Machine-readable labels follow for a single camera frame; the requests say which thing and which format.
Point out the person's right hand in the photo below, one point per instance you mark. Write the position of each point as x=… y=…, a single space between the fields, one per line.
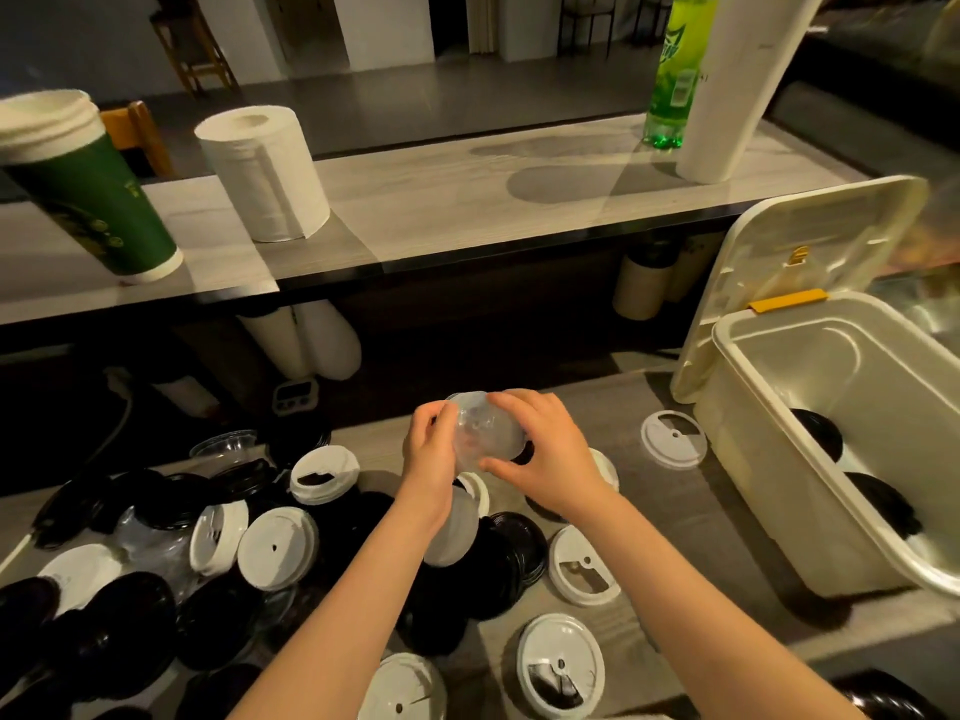
x=559 y=464

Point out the person's left hand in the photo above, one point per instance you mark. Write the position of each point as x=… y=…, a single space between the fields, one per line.
x=427 y=464

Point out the pile of cup lids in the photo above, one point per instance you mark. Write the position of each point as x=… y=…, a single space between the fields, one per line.
x=277 y=547

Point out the white plastic storage bin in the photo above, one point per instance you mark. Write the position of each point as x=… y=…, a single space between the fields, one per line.
x=750 y=457

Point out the black cup lid with plug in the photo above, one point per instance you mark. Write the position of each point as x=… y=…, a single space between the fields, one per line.
x=885 y=502

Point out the person's left forearm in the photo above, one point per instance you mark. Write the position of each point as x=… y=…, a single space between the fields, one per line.
x=337 y=629

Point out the person's right forearm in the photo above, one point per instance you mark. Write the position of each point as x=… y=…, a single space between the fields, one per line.
x=712 y=622

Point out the tall white paper cup stack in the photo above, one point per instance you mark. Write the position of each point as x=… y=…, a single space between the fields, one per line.
x=739 y=89

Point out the green paper cup stack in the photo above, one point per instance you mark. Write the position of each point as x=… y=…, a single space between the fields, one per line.
x=90 y=202

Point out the grey wooden table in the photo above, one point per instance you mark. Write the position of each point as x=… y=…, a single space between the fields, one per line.
x=675 y=532

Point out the small digital timer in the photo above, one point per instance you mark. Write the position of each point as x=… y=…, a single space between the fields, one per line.
x=295 y=397

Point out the grey bar counter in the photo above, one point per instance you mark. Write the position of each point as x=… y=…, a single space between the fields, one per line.
x=450 y=194

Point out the white paper towel roll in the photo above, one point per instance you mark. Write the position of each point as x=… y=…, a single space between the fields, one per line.
x=262 y=179

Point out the green plastic bottle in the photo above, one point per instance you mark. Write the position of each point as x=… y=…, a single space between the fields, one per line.
x=675 y=82

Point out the black round base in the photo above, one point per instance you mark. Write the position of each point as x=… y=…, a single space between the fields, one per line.
x=885 y=701

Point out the wooden chair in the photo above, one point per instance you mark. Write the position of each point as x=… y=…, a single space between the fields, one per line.
x=139 y=134

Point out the black metal chair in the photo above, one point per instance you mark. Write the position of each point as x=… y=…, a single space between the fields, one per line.
x=652 y=14
x=589 y=18

